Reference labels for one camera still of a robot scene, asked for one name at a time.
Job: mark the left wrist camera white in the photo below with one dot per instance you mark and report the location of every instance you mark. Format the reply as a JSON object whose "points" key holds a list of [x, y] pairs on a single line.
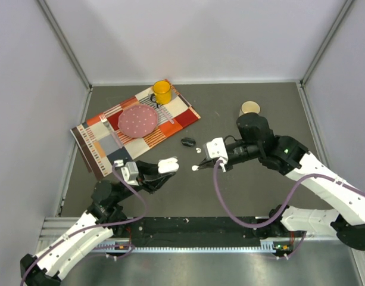
{"points": [[127, 171]]}

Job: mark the cream enamel mug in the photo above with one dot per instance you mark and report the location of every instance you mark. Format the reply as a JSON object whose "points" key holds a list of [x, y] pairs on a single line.
{"points": [[249, 107]]}

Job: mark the pink dotted plate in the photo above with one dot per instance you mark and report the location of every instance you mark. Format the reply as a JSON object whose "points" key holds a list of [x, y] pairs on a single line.
{"points": [[138, 121]]}

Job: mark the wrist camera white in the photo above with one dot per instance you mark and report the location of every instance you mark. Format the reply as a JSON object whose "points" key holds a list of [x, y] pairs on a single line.
{"points": [[127, 171], [216, 149]]}

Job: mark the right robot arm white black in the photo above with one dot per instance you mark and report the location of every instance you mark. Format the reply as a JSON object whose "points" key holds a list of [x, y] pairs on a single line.
{"points": [[284, 154]]}

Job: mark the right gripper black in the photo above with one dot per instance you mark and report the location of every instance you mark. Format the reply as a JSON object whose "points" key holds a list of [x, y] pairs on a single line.
{"points": [[207, 163]]}

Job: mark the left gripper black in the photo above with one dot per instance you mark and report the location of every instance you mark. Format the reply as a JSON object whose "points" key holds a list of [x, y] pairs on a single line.
{"points": [[149, 179]]}

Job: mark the patterned orange placemat cloth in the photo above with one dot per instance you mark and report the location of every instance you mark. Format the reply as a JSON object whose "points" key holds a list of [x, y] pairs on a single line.
{"points": [[99, 149]]}

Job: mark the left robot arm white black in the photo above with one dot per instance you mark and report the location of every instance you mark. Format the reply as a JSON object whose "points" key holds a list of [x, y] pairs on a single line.
{"points": [[103, 219]]}

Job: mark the yellow mug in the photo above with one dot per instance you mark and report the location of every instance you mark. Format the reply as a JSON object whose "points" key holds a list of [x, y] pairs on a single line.
{"points": [[161, 92]]}

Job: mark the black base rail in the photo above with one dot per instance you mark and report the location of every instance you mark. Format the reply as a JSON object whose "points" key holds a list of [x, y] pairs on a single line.
{"points": [[192, 232]]}

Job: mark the white earbud charging case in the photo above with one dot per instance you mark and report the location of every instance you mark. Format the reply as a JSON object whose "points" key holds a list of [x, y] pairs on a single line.
{"points": [[168, 165]]}

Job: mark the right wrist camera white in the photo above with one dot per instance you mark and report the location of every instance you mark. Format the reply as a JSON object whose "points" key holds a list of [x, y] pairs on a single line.
{"points": [[216, 149]]}

